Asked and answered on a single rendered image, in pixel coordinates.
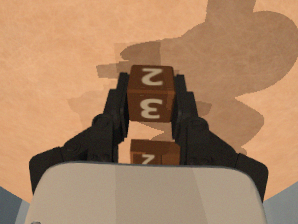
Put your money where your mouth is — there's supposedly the brown number cube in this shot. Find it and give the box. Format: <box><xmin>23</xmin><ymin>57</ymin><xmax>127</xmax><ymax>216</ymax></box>
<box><xmin>134</xmin><ymin>154</ymin><xmax>162</xmax><ymax>165</ymax></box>
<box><xmin>127</xmin><ymin>65</ymin><xmax>176</xmax><ymax>123</ymax></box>

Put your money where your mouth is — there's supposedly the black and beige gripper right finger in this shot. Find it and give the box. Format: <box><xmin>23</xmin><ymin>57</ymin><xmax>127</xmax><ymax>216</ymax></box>
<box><xmin>171</xmin><ymin>74</ymin><xmax>269</xmax><ymax>203</ymax></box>

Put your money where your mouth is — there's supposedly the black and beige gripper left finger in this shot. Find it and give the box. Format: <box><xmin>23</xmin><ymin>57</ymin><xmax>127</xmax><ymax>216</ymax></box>
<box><xmin>29</xmin><ymin>72</ymin><xmax>130</xmax><ymax>194</ymax></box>

